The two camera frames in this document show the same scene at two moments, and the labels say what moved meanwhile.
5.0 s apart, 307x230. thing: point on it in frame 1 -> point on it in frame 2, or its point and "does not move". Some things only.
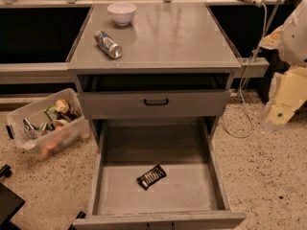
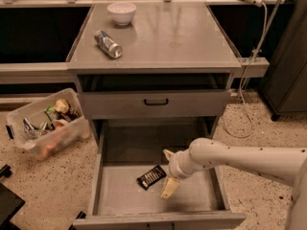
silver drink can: x=106 y=43 does not move
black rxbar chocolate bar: x=152 y=176 does not move
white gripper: x=295 y=38 -> x=175 y=168
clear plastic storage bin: x=50 y=126 does not move
